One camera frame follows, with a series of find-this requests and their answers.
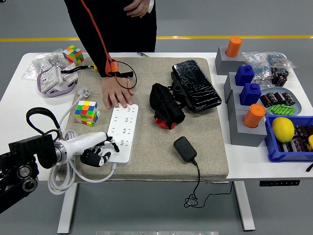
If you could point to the person's left hand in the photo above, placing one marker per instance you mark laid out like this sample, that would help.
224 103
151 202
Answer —
139 8

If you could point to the person's right hand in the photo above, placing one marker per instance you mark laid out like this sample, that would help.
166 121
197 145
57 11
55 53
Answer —
116 91

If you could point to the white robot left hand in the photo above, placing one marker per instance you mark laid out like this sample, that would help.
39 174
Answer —
83 144

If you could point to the colourful puzzle cube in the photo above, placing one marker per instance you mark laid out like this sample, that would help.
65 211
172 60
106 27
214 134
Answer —
85 111
73 55

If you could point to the person's right forearm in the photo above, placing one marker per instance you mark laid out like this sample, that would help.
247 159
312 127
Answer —
97 54

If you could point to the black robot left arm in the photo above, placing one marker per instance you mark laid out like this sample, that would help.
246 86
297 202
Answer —
44 149

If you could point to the person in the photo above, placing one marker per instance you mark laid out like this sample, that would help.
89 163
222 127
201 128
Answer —
122 29

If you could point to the silver pen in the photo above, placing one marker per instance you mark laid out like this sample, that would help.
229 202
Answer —
143 54

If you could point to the black folded cloth with red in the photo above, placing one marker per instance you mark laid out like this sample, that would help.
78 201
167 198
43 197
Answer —
163 102

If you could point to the white table leg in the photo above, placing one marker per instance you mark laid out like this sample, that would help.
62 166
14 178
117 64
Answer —
67 208
244 208

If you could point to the purple tray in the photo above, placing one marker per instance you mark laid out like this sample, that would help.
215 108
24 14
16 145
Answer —
39 85

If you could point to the black foil-wrapped flat box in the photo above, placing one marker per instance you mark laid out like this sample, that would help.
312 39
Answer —
195 83

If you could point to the grey-brown fabric mat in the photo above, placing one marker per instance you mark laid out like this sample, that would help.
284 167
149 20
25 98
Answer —
195 147

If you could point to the orange cylinder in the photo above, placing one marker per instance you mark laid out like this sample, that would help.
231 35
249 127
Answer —
233 46
254 115

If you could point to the blue bottle-shaped block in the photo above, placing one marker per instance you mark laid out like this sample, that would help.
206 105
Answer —
250 94
244 74

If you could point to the clear bag of blue parts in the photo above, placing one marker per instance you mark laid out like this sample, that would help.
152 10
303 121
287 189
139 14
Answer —
278 58
259 66

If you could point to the large grey block holder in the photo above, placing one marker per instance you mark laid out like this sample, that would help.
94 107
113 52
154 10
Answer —
244 137

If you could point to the clear bag of black capacitors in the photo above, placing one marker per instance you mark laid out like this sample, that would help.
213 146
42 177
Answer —
280 76

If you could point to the green battery pile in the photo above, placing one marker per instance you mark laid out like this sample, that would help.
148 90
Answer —
281 109

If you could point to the yellow lemon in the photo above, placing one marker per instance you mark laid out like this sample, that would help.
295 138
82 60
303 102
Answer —
283 129

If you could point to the blue plastic bin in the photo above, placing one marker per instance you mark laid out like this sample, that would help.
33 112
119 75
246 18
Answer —
281 156

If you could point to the blue-grey plate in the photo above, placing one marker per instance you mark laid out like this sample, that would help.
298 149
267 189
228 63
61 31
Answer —
297 104

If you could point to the black table control panel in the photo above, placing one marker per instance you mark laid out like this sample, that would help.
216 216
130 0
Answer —
280 183

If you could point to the black capacitor pile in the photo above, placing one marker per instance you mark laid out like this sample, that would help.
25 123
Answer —
299 144

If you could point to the small yellow object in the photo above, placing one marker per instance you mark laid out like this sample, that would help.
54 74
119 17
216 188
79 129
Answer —
310 142

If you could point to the black pen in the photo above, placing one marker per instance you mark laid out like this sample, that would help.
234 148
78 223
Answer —
310 167

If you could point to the white wall socket panel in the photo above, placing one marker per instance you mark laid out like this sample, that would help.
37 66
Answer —
50 78
70 77

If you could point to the black plastic bracket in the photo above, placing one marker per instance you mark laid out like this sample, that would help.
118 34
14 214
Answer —
178 90

